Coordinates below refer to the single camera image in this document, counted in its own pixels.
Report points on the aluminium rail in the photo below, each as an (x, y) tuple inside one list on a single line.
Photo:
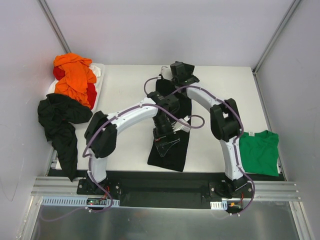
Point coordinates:
[(263, 188)]

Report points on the right grey cable duct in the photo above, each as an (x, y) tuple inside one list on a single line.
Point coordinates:
[(219, 205)]

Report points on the green folded t shirt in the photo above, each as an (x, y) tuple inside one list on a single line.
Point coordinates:
[(259, 152)]

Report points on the white plastic bin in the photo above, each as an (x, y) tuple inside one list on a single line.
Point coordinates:
[(102, 66)]

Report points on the white t shirt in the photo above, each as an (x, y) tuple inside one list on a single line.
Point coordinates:
[(97, 71)]

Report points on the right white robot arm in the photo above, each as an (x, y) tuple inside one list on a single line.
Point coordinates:
[(225, 122)]

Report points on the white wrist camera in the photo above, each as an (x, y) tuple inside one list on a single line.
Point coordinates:
[(182, 125), (165, 70)]

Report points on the red t shirt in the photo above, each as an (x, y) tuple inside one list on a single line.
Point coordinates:
[(80, 90)]

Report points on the left aluminium frame post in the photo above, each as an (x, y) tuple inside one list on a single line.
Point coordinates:
[(54, 25)]

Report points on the left grey cable duct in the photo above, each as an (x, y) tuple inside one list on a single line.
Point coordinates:
[(65, 201)]

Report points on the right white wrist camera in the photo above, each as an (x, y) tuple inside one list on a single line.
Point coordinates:
[(165, 70)]

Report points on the aluminium frame post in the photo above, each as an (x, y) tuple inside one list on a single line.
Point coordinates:
[(293, 7), (54, 25)]

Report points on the right aluminium frame post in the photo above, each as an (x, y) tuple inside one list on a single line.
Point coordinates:
[(293, 7)]

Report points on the plain black t shirt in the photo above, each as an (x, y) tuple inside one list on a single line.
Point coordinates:
[(58, 114)]

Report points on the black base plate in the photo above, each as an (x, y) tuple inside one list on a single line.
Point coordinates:
[(173, 190)]

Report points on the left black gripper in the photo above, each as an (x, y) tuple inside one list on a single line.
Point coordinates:
[(165, 134)]

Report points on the grey cable duct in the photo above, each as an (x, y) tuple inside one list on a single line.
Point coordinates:
[(65, 201), (219, 205)]

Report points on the orange t shirt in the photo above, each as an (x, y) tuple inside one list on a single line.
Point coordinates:
[(73, 65)]

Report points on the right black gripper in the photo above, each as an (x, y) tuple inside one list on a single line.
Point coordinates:
[(185, 78)]

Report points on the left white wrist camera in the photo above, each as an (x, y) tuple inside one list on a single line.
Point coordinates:
[(182, 125)]

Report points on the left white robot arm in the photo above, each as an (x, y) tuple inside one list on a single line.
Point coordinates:
[(103, 130)]

